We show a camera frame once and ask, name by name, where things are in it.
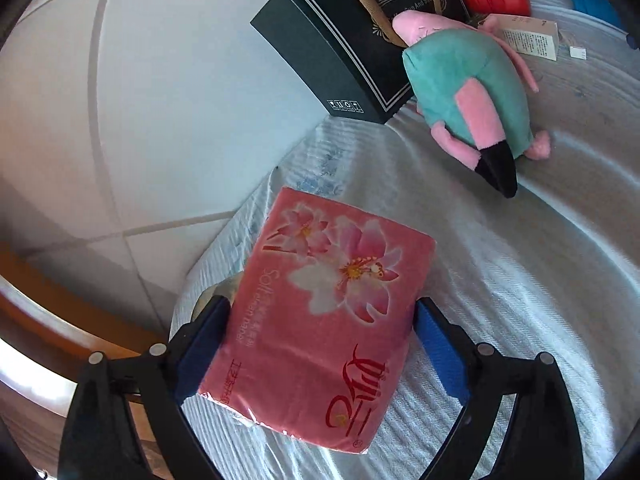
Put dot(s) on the white green patch box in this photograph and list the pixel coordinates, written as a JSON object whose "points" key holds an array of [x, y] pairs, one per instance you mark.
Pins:
{"points": [[526, 35]]}

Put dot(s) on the blue striped bed sheet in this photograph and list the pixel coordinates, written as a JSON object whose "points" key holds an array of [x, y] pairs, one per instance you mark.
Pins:
{"points": [[555, 268]]}

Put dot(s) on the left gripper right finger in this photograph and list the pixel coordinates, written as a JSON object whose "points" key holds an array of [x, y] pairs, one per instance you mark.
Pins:
{"points": [[469, 373]]}

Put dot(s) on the clear tape roll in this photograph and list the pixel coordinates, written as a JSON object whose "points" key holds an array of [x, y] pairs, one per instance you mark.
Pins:
{"points": [[228, 288]]}

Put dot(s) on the wooden bed frame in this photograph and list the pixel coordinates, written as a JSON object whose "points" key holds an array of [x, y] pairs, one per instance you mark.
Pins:
{"points": [[48, 335]]}

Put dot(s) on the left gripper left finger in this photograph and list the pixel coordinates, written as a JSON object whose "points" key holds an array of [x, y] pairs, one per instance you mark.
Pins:
{"points": [[168, 380]]}

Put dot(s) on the teal pink plush pig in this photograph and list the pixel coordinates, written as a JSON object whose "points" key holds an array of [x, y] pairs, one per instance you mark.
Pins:
{"points": [[470, 87]]}

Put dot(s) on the pink tissue pack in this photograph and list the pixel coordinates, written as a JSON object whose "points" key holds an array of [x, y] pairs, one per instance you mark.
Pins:
{"points": [[319, 328]]}

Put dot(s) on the small white box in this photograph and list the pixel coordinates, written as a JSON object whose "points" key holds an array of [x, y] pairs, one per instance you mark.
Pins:
{"points": [[578, 52]]}

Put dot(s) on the black coffee cup gift box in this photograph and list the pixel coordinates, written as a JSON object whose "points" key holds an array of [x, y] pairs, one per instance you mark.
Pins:
{"points": [[343, 57]]}

